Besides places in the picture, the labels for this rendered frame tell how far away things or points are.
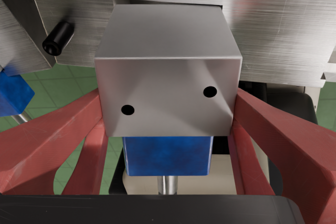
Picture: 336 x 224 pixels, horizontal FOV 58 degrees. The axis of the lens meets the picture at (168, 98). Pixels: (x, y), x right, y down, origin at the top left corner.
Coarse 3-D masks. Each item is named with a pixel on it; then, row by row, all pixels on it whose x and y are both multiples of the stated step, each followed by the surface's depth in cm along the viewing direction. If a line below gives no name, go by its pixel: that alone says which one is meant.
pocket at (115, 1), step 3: (114, 0) 15; (117, 0) 16; (120, 0) 16; (123, 0) 16; (126, 0) 17; (129, 0) 18; (132, 0) 18; (135, 0) 18; (138, 0) 18; (141, 0) 18; (144, 0) 17; (114, 3) 15; (117, 3) 16; (120, 3) 16; (123, 3) 17; (126, 3) 17; (129, 3) 18; (132, 3) 18; (135, 3) 18; (138, 3) 18; (141, 3) 18; (144, 3) 18; (147, 3) 18; (150, 3) 18; (153, 3) 18; (156, 3) 17; (159, 3) 17; (162, 3) 17; (165, 3) 17; (168, 3) 17; (171, 3) 17; (174, 3) 17; (177, 3) 17; (180, 3) 17; (183, 3) 17; (186, 3) 17; (189, 3) 17; (192, 3) 17; (195, 3) 17
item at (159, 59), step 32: (128, 32) 12; (160, 32) 12; (192, 32) 12; (224, 32) 12; (96, 64) 10; (128, 64) 10; (160, 64) 10; (192, 64) 10; (224, 64) 10; (128, 96) 11; (160, 96) 11; (192, 96) 11; (224, 96) 11; (128, 128) 12; (160, 128) 12; (192, 128) 12; (224, 128) 12; (128, 160) 15; (160, 160) 15; (192, 160) 15; (160, 192) 18
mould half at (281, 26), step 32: (64, 0) 15; (96, 0) 15; (160, 0) 14; (192, 0) 14; (224, 0) 14; (256, 0) 14; (288, 0) 13; (320, 0) 13; (96, 32) 16; (256, 32) 15; (288, 32) 14; (320, 32) 14; (64, 64) 18; (256, 64) 16; (288, 64) 16; (320, 64) 15
